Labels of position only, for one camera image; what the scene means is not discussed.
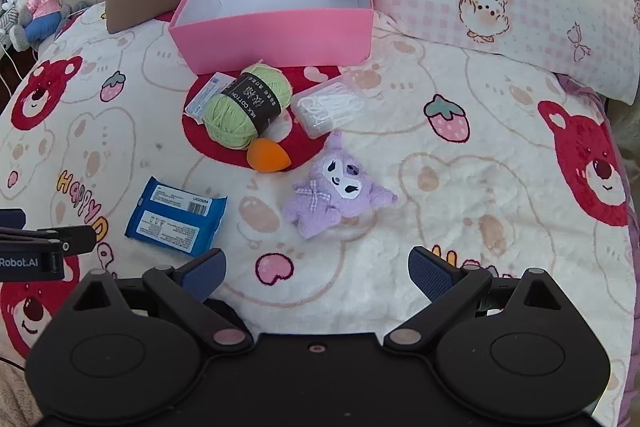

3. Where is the small white tissue packet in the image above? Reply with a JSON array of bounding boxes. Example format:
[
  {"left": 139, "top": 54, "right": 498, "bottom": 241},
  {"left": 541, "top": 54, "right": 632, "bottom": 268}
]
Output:
[{"left": 184, "top": 72, "right": 236, "bottom": 120}]

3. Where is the orange makeup sponge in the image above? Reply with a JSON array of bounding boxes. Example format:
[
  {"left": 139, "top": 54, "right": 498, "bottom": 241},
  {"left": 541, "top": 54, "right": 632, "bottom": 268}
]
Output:
[{"left": 246, "top": 138, "right": 292, "bottom": 171}]

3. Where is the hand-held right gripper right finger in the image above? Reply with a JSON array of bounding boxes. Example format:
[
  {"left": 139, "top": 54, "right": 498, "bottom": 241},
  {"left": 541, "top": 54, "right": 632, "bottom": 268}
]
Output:
[{"left": 382, "top": 246, "right": 576, "bottom": 355}]

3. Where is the pink cardboard box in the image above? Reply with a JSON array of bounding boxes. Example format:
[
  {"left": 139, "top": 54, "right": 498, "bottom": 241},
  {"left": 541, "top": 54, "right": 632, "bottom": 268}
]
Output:
[{"left": 167, "top": 0, "right": 375, "bottom": 75}]

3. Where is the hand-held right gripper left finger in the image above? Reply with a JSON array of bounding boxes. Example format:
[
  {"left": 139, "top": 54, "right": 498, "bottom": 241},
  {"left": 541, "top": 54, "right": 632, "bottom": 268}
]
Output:
[{"left": 62, "top": 248, "right": 253, "bottom": 355}]

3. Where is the blue wet wipes packet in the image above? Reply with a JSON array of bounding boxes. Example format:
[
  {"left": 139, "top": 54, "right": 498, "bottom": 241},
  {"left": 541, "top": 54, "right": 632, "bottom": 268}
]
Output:
[{"left": 124, "top": 177, "right": 228, "bottom": 257}]

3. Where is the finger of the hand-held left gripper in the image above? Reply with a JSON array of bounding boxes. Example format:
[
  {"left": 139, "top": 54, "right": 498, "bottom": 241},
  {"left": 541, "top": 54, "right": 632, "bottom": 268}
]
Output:
[
  {"left": 0, "top": 208, "right": 27, "bottom": 229},
  {"left": 0, "top": 225, "right": 97, "bottom": 256}
]

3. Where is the purple plush toy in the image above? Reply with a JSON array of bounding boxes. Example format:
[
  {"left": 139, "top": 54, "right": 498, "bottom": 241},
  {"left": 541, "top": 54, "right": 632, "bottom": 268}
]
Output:
[{"left": 281, "top": 130, "right": 399, "bottom": 240}]

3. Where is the pink checked cartoon pillow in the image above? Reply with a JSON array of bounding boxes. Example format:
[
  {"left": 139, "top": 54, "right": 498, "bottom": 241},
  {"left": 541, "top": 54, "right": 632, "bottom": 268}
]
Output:
[{"left": 372, "top": 0, "right": 640, "bottom": 105}]

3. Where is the green yarn ball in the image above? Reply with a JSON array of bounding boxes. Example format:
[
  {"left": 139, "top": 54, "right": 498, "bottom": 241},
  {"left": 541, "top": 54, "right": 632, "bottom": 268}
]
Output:
[{"left": 202, "top": 63, "right": 292, "bottom": 151}]

